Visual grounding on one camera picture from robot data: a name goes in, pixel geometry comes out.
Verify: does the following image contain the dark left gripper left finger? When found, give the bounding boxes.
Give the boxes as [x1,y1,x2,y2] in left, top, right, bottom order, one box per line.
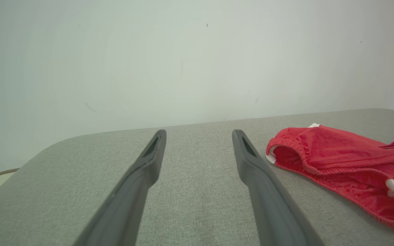
[72,129,167,246]

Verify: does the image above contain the red shorts with white hems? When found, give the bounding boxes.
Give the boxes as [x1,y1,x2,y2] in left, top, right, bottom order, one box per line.
[265,123,394,234]

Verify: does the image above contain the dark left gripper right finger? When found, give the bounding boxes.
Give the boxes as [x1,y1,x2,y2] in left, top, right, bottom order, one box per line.
[232,129,326,246]

